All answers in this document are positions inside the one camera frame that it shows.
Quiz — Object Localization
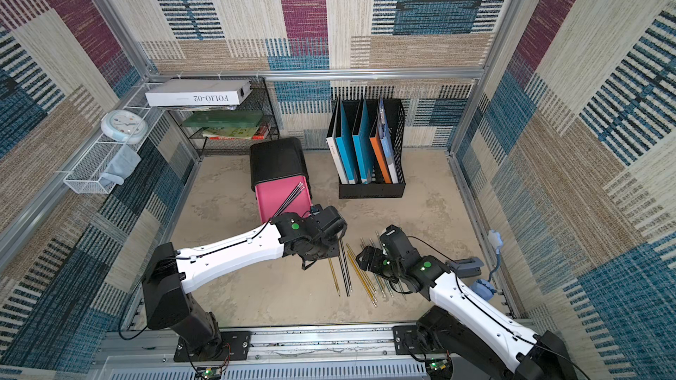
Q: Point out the teal folder left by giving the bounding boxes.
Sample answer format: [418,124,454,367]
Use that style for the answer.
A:
[332,100,359,185]

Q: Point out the orange folder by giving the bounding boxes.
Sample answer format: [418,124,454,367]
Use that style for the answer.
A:
[370,120,393,184]

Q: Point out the red book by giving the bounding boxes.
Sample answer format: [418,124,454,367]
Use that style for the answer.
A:
[202,125,269,140]

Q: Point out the light blue cloth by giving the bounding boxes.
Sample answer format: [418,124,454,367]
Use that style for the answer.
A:
[100,145,141,186]

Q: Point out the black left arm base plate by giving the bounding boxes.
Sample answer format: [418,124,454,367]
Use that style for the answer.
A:
[174,330,252,364]

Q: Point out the pink top drawer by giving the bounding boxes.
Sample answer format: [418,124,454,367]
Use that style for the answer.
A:
[255,175,312,223]

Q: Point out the black drawer cabinet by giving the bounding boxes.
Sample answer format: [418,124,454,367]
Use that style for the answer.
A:
[249,137,310,191]

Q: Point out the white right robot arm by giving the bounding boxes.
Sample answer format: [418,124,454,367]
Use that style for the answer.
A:
[356,225,577,379]

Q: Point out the white binder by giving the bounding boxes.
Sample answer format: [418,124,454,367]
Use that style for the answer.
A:
[326,101,348,185]

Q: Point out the white wire basket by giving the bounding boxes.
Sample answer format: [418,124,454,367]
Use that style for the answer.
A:
[63,105,163,195]

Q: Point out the green book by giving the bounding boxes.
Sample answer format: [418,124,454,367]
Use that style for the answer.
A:
[181,111,263,128]

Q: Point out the teal folder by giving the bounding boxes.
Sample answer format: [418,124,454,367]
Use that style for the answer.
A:
[352,99,374,184]
[332,100,359,185]

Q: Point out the teal folder right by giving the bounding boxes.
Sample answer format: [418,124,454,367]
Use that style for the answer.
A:
[352,99,374,184]

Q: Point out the white round clock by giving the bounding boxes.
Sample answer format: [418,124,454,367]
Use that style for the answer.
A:
[100,110,149,145]

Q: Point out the grey charger block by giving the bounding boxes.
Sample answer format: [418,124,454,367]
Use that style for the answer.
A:
[446,257,484,279]

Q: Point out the black mesh file holder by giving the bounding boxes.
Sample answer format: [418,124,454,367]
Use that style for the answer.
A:
[326,98,406,199]

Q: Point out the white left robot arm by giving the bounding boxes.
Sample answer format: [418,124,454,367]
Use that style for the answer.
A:
[141,205,348,358]

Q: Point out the white folio box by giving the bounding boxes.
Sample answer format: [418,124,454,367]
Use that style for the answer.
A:
[145,79,252,107]

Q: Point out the black mesh wire shelf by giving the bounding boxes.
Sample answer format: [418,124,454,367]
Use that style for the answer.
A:
[167,77,281,158]

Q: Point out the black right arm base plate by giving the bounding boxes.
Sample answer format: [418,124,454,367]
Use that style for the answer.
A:
[392,325,446,355]

